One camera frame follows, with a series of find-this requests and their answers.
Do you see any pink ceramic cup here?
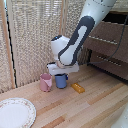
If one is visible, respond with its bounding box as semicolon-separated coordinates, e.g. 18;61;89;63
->
39;73;54;93

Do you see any dark brown drawer cabinet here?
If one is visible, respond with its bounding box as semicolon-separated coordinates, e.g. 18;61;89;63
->
79;9;128;81

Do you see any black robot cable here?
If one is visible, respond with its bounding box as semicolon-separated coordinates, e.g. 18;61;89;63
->
87;13;128;64

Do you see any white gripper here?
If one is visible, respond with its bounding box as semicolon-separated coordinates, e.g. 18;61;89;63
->
46;61;81;81

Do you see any white floral-rim plate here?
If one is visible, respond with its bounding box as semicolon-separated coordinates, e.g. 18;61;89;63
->
0;97;37;128

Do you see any silver long drawer handle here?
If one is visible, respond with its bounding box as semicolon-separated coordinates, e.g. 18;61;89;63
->
87;35;118;46
96;54;123;67

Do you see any blue ceramic cup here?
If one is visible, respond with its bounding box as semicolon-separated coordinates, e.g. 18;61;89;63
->
54;73;68;90

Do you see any orange rectangular block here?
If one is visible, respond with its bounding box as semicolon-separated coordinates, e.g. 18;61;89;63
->
70;82;86;94

